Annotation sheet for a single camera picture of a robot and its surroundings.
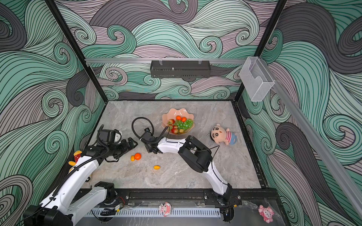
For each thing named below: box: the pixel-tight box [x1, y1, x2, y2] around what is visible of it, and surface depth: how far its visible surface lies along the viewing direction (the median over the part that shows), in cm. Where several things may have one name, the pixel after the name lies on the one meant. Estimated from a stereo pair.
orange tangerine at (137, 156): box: [134, 152, 142, 161], surface depth 88 cm
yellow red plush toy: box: [68, 150, 83, 173], surface depth 84 cm
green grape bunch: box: [173, 118, 194, 130], surface depth 98 cm
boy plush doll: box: [210, 123, 238, 146], surface depth 92 cm
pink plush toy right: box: [258, 204, 275, 224], surface depth 67 cm
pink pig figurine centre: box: [158, 201, 173, 217], surface depth 69 cm
